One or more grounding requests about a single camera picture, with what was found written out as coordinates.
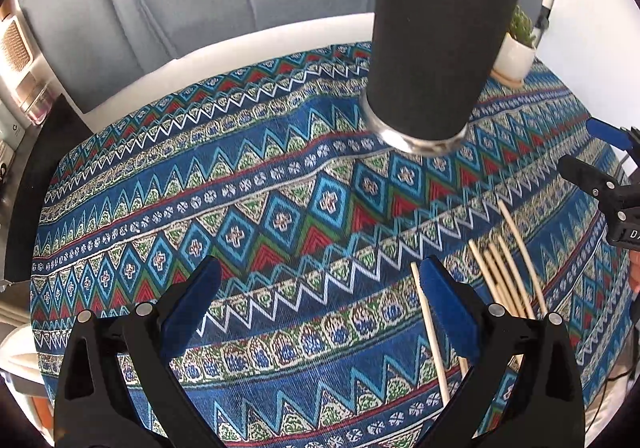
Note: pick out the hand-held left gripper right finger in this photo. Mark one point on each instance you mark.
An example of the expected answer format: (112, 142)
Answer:
(450, 308)

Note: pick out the white board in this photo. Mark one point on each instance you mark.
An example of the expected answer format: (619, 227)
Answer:
(595, 28)

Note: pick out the light wooden chopstick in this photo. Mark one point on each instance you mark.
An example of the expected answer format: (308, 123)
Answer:
(505, 278)
(495, 280)
(520, 248)
(435, 363)
(517, 283)
(482, 268)

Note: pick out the black side counter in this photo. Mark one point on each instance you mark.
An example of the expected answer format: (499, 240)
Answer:
(45, 163)

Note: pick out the blue patterned tablecloth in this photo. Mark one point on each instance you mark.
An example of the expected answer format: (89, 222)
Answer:
(250, 178)

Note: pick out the round wooden coaster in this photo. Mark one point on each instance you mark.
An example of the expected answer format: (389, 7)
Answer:
(505, 78)

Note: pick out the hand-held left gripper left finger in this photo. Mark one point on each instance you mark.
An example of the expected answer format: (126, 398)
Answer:
(195, 308)

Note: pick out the white chair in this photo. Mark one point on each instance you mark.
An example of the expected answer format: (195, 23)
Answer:
(20, 343)

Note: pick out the clear acrylic organizer box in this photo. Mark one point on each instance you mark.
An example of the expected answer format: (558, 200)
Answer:
(35, 98)

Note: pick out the black clamp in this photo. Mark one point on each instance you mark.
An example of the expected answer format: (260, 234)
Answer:
(541, 17)

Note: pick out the succulent in white pot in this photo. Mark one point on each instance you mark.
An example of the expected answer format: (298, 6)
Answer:
(515, 53)

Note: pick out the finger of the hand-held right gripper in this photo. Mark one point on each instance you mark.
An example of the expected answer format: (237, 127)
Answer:
(585, 171)
(605, 132)

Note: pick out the black utensil holder cup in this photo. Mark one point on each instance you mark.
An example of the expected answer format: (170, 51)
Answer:
(430, 53)

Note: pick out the person's right hand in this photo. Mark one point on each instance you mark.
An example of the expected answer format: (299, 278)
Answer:
(636, 273)

